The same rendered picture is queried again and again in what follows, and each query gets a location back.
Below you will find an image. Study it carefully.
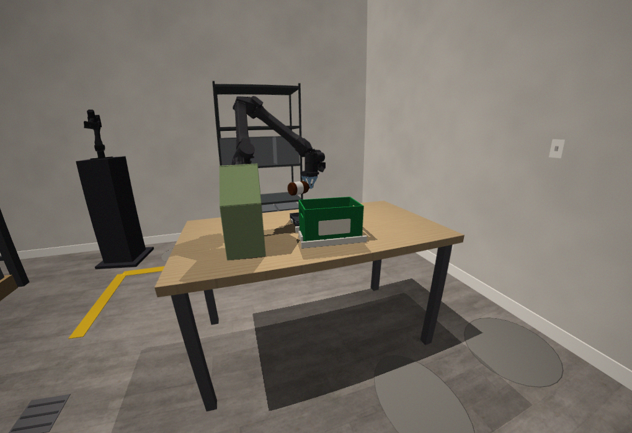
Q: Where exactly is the green plastic crate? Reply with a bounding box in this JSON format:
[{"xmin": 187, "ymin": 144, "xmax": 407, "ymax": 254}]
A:
[{"xmin": 298, "ymin": 197, "xmax": 364, "ymax": 241}]

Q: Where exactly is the brown bottle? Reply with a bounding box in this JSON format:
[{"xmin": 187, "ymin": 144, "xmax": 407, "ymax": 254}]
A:
[{"xmin": 288, "ymin": 181, "xmax": 310, "ymax": 195}]

